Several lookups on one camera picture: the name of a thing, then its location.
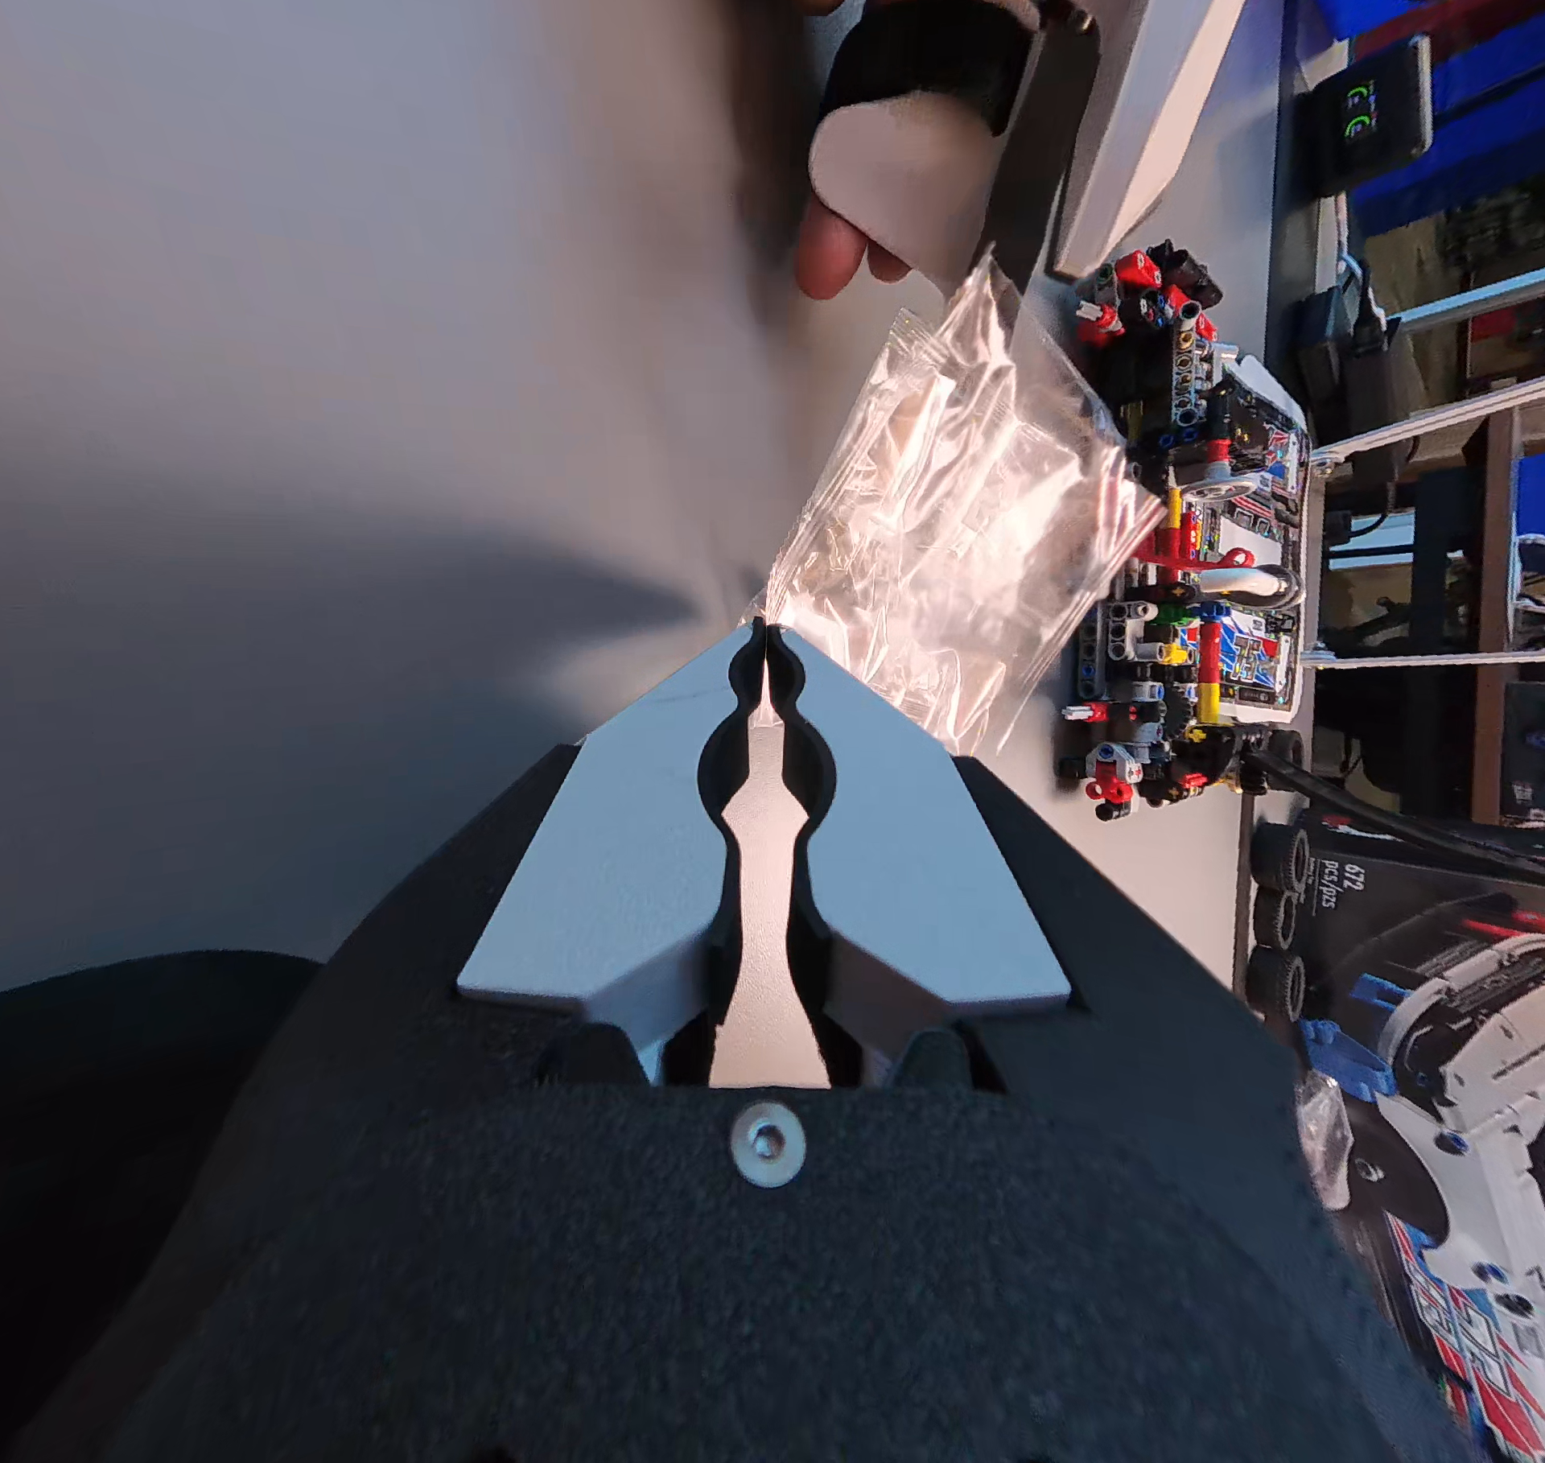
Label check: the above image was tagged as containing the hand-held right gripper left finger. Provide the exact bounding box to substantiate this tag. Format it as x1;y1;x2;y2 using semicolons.
453;624;770;1085

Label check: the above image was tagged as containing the black lego set box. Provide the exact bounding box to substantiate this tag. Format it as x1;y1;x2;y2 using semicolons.
1247;811;1545;1463

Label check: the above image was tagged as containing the holographic sticker sheet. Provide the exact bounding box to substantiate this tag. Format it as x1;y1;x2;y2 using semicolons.
1179;357;1314;723

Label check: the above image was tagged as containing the black power bank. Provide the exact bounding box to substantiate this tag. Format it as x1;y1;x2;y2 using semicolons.
1308;38;1439;200

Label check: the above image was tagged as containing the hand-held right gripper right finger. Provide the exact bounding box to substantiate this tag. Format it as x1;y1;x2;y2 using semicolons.
771;624;1077;1066

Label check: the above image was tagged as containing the black power adapter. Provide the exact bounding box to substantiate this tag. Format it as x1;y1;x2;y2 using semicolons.
1293;262;1418;490

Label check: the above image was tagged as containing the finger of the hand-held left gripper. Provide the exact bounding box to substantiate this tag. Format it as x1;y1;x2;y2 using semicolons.
1048;0;1284;280
980;0;1102;296

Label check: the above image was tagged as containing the metal rod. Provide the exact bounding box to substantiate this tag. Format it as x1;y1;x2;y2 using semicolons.
1308;647;1545;671
1308;381;1545;473

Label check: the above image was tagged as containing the small clear plastic bag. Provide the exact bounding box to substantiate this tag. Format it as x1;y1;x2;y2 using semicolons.
758;252;1166;754

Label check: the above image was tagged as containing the lego car chassis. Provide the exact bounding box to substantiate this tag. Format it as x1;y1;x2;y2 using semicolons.
1058;239;1308;824

